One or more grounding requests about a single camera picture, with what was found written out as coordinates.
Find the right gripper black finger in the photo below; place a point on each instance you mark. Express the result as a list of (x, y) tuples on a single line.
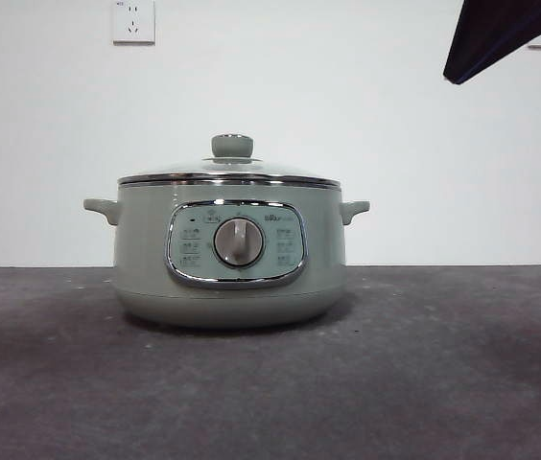
[(501, 33)]

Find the glass lid with green knob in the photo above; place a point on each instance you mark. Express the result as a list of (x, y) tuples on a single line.
[(232, 146)]

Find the pale green electric pot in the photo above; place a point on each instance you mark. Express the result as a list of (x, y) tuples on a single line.
[(141, 249)]

